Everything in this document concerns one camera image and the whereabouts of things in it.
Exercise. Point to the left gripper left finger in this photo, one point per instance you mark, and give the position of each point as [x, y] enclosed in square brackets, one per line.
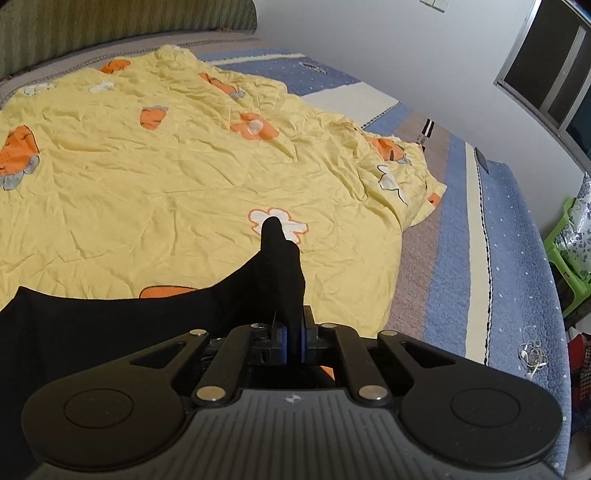
[229, 361]

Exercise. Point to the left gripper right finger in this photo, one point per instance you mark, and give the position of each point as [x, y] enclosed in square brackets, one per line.
[341, 348]

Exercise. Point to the black garment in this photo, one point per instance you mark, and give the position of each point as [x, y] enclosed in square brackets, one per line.
[101, 389]

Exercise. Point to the blue striped bed sheet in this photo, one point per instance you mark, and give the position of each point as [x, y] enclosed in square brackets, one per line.
[474, 276]

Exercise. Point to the yellow floral quilt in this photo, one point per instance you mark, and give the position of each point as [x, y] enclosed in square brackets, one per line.
[155, 174]

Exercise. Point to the black phone on bed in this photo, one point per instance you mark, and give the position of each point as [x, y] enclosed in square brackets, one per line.
[482, 160]

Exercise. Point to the grey brown pillow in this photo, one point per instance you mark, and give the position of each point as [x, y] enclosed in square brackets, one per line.
[94, 57]

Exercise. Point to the olive green headboard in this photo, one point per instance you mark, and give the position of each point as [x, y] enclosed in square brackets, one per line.
[35, 31]

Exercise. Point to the dark window with frame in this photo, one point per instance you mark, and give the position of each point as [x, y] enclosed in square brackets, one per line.
[548, 73]

